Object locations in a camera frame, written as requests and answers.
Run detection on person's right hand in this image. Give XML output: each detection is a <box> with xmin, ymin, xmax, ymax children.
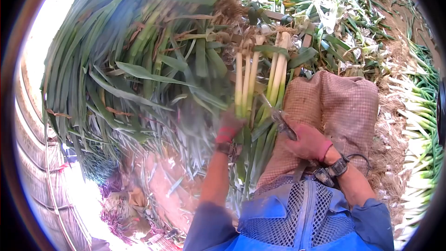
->
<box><xmin>284</xmin><ymin>119</ymin><xmax>334</xmax><ymax>163</ymax></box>

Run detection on person's left hand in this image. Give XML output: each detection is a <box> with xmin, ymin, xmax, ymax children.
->
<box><xmin>215</xmin><ymin>109</ymin><xmax>248</xmax><ymax>144</ymax></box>

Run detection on person's right fingers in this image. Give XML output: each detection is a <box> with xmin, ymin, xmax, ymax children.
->
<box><xmin>284</xmin><ymin>119</ymin><xmax>309</xmax><ymax>155</ymax></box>

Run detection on person's left fingers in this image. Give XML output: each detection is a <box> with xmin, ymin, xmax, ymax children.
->
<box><xmin>223</xmin><ymin>109</ymin><xmax>248</xmax><ymax>132</ymax></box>

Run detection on small metal knife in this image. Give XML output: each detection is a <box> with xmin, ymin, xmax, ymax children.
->
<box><xmin>259</xmin><ymin>93</ymin><xmax>297</xmax><ymax>141</ymax></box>

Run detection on bunch of green onions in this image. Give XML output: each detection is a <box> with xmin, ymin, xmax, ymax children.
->
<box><xmin>233</xmin><ymin>31</ymin><xmax>294</xmax><ymax>199</ymax></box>

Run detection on black wrist band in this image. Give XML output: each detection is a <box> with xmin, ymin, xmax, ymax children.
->
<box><xmin>215</xmin><ymin>141</ymin><xmax>243</xmax><ymax>163</ymax></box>
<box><xmin>313</xmin><ymin>153</ymin><xmax>351</xmax><ymax>188</ymax></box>

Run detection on person's legs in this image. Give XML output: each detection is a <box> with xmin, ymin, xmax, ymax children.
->
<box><xmin>256</xmin><ymin>70</ymin><xmax>380</xmax><ymax>189</ymax></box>

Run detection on person's body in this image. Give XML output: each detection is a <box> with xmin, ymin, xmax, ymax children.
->
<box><xmin>183</xmin><ymin>176</ymin><xmax>395</xmax><ymax>251</ymax></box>

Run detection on big heap of untrimmed leeks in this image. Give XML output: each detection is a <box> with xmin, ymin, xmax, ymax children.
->
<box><xmin>40</xmin><ymin>0</ymin><xmax>246</xmax><ymax>185</ymax></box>

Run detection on row of cleaned white stalks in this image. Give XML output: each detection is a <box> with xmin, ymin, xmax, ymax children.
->
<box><xmin>383</xmin><ymin>36</ymin><xmax>445</xmax><ymax>241</ymax></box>

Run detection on pile of leaf scraps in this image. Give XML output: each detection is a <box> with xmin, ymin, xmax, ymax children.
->
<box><xmin>237</xmin><ymin>0</ymin><xmax>424</xmax><ymax>81</ymax></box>

